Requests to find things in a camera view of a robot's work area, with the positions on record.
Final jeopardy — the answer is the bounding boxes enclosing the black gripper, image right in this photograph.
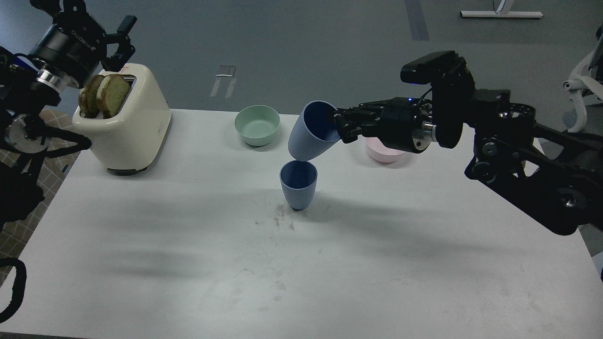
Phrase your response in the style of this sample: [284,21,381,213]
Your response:
[334,98,436,153]

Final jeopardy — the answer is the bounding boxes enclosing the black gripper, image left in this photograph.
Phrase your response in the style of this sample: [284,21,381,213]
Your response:
[28,0,138,90]

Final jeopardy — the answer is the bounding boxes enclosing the blue cup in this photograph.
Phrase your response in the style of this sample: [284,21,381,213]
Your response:
[288,100,341,161]
[279,160,318,210]

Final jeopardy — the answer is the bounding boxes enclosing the pink bowl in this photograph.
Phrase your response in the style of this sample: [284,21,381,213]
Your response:
[365,137,405,164]

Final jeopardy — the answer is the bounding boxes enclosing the toast slice front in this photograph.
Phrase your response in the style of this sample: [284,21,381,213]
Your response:
[96,74,130,119]

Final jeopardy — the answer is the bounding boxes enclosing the toast slice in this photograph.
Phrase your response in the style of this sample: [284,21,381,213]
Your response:
[96,74,130,119]
[78,74,104,119]

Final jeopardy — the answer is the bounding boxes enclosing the toast slice back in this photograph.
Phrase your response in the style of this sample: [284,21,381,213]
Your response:
[78,74,104,119]

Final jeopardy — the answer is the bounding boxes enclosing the cream toaster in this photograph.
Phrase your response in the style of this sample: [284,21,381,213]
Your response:
[73,64,171,175]

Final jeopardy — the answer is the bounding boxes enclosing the green bowl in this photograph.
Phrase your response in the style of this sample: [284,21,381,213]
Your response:
[234,105,280,147]

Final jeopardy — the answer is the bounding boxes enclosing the white stand base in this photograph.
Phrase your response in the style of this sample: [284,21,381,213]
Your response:
[459,0,544,19]

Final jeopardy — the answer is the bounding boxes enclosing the beige checkered cloth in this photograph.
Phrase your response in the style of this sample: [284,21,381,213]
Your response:
[0,108,81,285]

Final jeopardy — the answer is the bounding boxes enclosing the black wrist camera, image right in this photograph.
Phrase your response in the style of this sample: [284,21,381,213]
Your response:
[400,51,476,149]

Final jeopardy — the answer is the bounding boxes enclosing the white chair frame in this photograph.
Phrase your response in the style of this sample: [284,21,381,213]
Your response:
[562,26,603,133]

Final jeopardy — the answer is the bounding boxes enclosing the black cable loop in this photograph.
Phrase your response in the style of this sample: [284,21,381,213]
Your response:
[0,257,27,323]

